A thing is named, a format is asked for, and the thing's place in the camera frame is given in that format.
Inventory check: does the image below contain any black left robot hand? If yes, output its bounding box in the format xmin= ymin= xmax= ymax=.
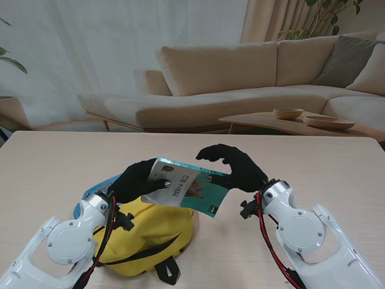
xmin=108 ymin=159 xmax=172 ymax=205

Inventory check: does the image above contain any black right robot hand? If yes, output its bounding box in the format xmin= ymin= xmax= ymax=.
xmin=195 ymin=143 xmax=270 ymax=193

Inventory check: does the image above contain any blue and yellow school bag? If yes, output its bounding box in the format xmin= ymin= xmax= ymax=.
xmin=73 ymin=174 xmax=195 ymax=286

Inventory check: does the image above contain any teal and white cover book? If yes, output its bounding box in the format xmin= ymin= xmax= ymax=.
xmin=141 ymin=157 xmax=231 ymax=218

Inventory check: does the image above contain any wooden coffee table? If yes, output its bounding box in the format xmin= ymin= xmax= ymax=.
xmin=218 ymin=110 xmax=385 ymax=142

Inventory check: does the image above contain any small deep wooden bowl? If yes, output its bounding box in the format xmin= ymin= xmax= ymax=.
xmin=273 ymin=107 xmax=304 ymax=120

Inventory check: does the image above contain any beige corner sofa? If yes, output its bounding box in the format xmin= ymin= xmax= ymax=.
xmin=77 ymin=31 xmax=385 ymax=133

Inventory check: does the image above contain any wide shallow wooden bowl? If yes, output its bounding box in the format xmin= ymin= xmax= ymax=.
xmin=302 ymin=115 xmax=356 ymax=130

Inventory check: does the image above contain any beige plant pot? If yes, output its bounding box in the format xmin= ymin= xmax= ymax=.
xmin=0 ymin=96 xmax=31 ymax=131

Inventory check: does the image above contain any white sheer curtain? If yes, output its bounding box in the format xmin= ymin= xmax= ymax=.
xmin=0 ymin=0 xmax=250 ymax=127

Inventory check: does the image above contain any grey sofa cushion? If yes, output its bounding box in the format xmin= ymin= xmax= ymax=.
xmin=312 ymin=35 xmax=381 ymax=89

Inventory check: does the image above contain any beige curtain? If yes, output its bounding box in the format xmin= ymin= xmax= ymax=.
xmin=239 ymin=0 xmax=385 ymax=45

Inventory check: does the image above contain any cream sofa cushion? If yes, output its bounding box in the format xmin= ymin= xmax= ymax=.
xmin=345 ymin=43 xmax=385 ymax=97

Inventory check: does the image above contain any green plant with long leaves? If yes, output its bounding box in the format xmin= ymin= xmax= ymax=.
xmin=0 ymin=17 xmax=28 ymax=75

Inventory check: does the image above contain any tall green leafy plant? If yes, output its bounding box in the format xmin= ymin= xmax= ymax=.
xmin=278 ymin=0 xmax=365 ymax=42

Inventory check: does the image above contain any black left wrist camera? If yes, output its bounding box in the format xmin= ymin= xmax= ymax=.
xmin=115 ymin=210 xmax=135 ymax=232

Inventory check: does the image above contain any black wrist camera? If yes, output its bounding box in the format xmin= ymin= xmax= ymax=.
xmin=115 ymin=210 xmax=135 ymax=232
xmin=239 ymin=200 xmax=257 ymax=220

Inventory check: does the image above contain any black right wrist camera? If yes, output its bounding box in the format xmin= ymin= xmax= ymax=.
xmin=239 ymin=200 xmax=257 ymax=220

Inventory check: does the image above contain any left arm red black cable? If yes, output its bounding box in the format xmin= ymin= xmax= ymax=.
xmin=75 ymin=195 xmax=117 ymax=289

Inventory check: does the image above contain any arm red black cable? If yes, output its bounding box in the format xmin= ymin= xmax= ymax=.
xmin=255 ymin=192 xmax=305 ymax=289
xmin=75 ymin=195 xmax=117 ymax=289

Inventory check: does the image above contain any right arm red black cable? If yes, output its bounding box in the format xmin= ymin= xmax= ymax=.
xmin=255 ymin=192 xmax=305 ymax=289

